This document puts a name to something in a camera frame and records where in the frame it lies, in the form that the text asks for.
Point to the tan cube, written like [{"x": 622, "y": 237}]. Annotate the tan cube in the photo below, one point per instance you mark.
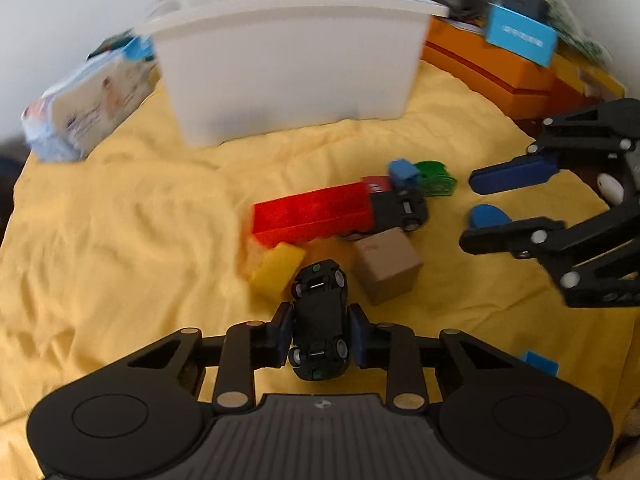
[{"x": 390, "y": 265}]

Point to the white plastic bin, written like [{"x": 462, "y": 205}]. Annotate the white plastic bin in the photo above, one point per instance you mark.
[{"x": 290, "y": 60}]

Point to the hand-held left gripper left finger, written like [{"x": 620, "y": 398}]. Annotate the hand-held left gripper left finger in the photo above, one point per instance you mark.
[{"x": 285, "y": 327}]

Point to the dark grey device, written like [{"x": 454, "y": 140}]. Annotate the dark grey device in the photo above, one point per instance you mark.
[{"x": 527, "y": 0}]

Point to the green building block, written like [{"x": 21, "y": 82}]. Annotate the green building block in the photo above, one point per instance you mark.
[{"x": 437, "y": 180}]

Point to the black toy car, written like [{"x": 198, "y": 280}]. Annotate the black toy car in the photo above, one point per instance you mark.
[{"x": 320, "y": 320}]

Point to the blue box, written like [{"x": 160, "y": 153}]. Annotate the blue box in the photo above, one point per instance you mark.
[{"x": 520, "y": 35}]

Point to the orange box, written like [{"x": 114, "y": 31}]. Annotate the orange box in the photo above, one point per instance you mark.
[
  {"x": 475, "y": 85},
  {"x": 480, "y": 50}
]

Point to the yellow building block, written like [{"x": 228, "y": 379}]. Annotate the yellow building block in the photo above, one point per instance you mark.
[{"x": 277, "y": 272}]

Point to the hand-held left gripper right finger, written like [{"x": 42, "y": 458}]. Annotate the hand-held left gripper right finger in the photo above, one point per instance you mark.
[{"x": 358, "y": 334}]

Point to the yellow box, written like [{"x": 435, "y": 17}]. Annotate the yellow box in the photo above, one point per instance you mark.
[{"x": 585, "y": 80}]

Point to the black toy truck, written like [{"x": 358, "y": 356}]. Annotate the black toy truck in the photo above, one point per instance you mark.
[{"x": 395, "y": 207}]

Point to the light blue building block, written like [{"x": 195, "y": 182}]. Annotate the light blue building block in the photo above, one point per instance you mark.
[{"x": 541, "y": 363}]

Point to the wet wipes pack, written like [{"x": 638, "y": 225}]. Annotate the wet wipes pack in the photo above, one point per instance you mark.
[{"x": 85, "y": 110}]

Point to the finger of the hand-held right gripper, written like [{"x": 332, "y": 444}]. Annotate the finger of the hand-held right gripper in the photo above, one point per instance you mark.
[
  {"x": 515, "y": 176},
  {"x": 492, "y": 217}
]

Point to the yellow cloth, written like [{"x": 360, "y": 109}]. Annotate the yellow cloth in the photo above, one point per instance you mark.
[{"x": 125, "y": 220}]

